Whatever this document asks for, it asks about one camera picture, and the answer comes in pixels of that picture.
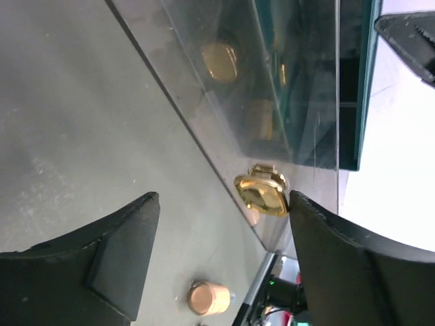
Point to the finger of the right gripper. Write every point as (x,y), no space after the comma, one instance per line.
(411,37)

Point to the teal drawer cabinet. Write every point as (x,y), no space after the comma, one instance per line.
(360,85)

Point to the clear drawer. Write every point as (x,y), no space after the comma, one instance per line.
(223,42)
(260,188)

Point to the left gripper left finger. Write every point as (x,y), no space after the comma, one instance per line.
(94,275)

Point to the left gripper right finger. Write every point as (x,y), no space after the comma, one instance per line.
(352,276)

